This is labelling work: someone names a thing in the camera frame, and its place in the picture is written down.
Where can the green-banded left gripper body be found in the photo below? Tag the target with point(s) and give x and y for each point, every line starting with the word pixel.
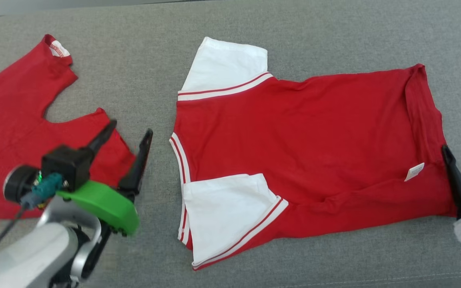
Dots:
pixel 106 204

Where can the red sleeveless garment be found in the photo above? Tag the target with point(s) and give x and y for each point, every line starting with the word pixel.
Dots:
pixel 6 120

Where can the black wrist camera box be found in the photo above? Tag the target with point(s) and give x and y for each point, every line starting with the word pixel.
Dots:
pixel 66 164

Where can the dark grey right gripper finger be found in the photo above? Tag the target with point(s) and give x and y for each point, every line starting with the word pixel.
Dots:
pixel 458 180

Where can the red and white t-shirt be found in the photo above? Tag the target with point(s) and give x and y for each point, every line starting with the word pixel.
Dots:
pixel 294 140

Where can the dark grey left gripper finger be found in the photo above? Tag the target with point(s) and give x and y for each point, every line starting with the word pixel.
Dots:
pixel 99 140
pixel 138 168

